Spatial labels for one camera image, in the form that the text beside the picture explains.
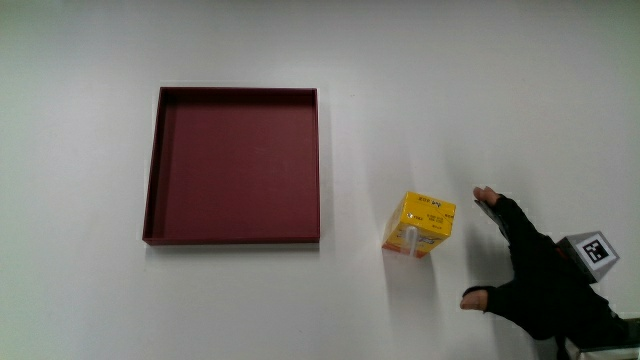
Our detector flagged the dark red square tray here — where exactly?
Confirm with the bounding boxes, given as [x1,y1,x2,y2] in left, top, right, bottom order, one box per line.
[141,86,322,247]

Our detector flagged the yellow ice redtea carton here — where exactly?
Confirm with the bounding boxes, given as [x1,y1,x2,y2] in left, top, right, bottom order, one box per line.
[381,190,457,260]

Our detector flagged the person's right hand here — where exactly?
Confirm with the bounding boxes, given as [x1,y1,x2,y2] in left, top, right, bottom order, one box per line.
[459,186,629,350]

